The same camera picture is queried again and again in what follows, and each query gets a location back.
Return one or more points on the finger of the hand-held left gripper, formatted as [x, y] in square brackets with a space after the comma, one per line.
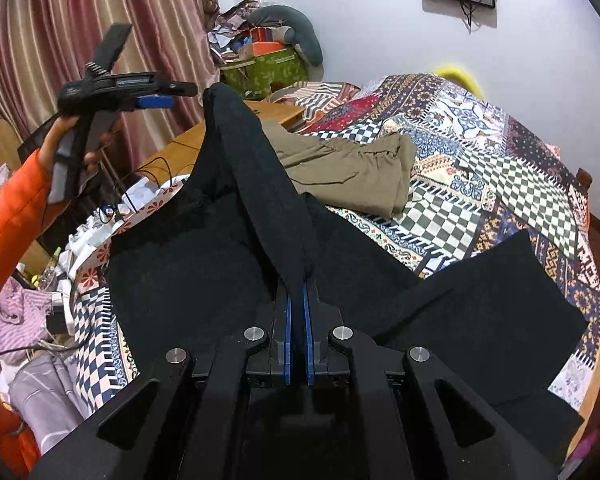
[154, 102]
[182, 88]

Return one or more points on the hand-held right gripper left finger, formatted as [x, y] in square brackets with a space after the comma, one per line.
[287, 332]

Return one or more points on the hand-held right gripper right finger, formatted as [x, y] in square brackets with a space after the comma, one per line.
[308, 332]

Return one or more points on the black pants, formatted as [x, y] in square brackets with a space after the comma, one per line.
[180, 270]

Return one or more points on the olive green pants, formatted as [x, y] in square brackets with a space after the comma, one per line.
[350, 175]

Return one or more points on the person's left hand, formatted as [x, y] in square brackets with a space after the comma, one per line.
[55, 132]

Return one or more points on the pile of printed papers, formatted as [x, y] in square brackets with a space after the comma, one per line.
[227, 30]

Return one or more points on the striped red curtain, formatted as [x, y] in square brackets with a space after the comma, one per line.
[55, 15]

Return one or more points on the orange box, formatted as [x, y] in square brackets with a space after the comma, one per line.
[262, 49]

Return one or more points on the wooden bedside table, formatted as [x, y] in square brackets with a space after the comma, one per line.
[275, 112]

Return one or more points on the light wooden board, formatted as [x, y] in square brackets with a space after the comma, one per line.
[0, 145]

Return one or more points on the patchwork printed blanket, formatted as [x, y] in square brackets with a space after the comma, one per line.
[480, 170]

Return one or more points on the grey cloth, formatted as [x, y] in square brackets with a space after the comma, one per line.
[45, 395]

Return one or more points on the yellow round object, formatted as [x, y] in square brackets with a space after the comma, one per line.
[455, 71]

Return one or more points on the person's orange garment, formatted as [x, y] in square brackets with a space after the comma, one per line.
[2, 430]

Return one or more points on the wooden bedpost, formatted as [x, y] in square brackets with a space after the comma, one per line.
[584, 180]

